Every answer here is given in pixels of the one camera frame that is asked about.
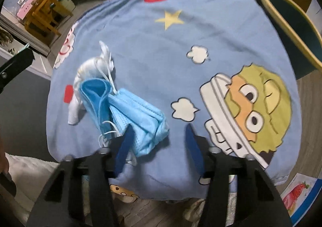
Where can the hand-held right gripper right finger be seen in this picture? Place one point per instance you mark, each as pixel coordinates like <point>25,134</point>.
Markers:
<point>193,154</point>

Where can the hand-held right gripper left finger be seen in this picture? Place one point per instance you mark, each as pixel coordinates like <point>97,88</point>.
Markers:
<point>123,149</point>

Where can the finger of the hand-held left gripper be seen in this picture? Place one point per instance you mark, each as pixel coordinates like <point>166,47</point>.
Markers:
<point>12,68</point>

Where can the light blue face mask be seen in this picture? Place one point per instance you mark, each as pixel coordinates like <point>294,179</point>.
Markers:
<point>143,118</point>

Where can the dark blue face mask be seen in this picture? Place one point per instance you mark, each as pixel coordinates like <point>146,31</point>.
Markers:
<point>91,93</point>

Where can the white face mask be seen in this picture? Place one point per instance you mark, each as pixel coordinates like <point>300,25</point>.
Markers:
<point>89,68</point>

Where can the yellow rimmed teal trash bin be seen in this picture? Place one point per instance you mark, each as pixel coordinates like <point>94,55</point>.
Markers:
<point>296,20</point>

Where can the pink box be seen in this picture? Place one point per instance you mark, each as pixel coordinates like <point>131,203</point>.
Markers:
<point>25,9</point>

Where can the small wooden table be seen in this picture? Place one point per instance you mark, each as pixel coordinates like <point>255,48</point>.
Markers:
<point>42,15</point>

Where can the white container with green lid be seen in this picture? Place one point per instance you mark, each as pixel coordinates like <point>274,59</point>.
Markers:
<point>66,3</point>

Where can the blue cartoon printed stool cloth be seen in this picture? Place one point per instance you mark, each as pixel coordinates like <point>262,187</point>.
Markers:
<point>163,65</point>

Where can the white fluffy rug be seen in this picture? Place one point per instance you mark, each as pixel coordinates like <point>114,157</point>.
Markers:
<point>27,179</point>

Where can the strawberry printed paper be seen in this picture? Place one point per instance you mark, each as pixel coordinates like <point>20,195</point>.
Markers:
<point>299,191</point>

